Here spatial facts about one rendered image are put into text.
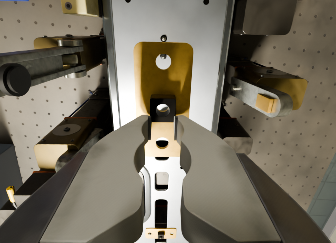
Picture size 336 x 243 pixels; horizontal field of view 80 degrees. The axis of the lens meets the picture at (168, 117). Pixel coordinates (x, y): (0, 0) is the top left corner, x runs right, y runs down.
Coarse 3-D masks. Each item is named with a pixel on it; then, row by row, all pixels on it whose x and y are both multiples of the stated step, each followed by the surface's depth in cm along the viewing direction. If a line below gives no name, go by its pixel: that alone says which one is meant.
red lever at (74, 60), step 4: (64, 56) 30; (68, 56) 30; (72, 56) 30; (76, 56) 30; (64, 60) 30; (68, 60) 30; (72, 60) 30; (76, 60) 31; (64, 64) 30; (68, 64) 30; (72, 64) 31
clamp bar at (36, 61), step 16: (48, 48) 26; (64, 48) 27; (80, 48) 31; (0, 64) 19; (16, 64) 17; (32, 64) 23; (48, 64) 26; (0, 80) 16; (16, 80) 17; (32, 80) 22; (48, 80) 25; (0, 96) 19; (16, 96) 18
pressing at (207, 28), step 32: (160, 0) 33; (192, 0) 34; (224, 0) 34; (128, 32) 35; (160, 32) 35; (192, 32) 35; (224, 32) 36; (128, 64) 37; (160, 64) 38; (224, 64) 38; (128, 96) 40; (192, 96) 40; (160, 160) 46; (160, 192) 50
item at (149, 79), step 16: (144, 48) 13; (160, 48) 13; (176, 48) 13; (192, 48) 13; (144, 64) 13; (176, 64) 13; (192, 64) 13; (144, 80) 13; (160, 80) 13; (176, 80) 13; (144, 96) 14; (160, 96) 13; (176, 96) 14; (144, 112) 14; (160, 112) 14; (176, 112) 14; (160, 128) 15; (176, 144) 15
